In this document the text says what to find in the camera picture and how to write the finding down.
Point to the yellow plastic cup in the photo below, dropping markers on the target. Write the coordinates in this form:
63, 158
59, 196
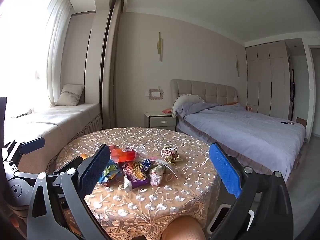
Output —
83, 156

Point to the lilac pillow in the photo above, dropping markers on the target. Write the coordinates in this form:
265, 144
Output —
185, 98

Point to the beige wardrobe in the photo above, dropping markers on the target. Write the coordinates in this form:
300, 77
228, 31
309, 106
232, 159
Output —
268, 71

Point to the white pink wrapper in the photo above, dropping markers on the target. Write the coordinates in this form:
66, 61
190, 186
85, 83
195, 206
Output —
156, 174

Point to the green white wrapper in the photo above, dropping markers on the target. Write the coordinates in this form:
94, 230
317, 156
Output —
170, 155

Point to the grey bedside table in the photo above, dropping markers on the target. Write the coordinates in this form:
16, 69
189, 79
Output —
160, 120

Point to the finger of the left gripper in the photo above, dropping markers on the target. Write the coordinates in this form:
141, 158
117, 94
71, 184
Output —
31, 146
74, 163

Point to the blue yellow wrapper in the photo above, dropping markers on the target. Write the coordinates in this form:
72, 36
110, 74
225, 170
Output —
110, 172

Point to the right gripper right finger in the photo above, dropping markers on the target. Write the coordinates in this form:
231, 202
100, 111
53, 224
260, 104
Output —
262, 207

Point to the beige tufted headboard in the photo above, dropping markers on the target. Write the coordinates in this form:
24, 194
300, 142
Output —
209, 92

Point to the purple noodle packet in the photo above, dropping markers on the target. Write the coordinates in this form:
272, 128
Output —
134, 176

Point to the person's knee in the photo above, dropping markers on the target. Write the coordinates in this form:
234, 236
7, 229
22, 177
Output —
183, 228

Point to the gold wall lamp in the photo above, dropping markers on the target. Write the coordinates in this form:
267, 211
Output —
237, 65
160, 47

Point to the beige cushion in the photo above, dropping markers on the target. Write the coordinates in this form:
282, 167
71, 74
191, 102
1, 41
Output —
70, 95

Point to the framed wall switch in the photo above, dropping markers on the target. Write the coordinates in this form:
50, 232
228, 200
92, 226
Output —
156, 94

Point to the orange item on nightstand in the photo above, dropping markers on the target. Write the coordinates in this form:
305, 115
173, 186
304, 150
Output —
166, 111

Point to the lace floral tablecloth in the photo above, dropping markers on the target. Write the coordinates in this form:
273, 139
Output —
188, 188

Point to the white sheer curtain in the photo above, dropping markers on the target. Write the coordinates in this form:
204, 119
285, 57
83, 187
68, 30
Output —
55, 17

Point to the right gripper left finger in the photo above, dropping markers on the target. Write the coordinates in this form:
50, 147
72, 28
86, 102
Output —
46, 219

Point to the bed with lilac duvet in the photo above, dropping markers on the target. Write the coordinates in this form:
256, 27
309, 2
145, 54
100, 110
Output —
265, 143

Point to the red snack bag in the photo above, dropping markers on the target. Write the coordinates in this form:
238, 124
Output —
121, 155

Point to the beige window seat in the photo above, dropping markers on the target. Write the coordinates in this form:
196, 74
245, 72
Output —
58, 125

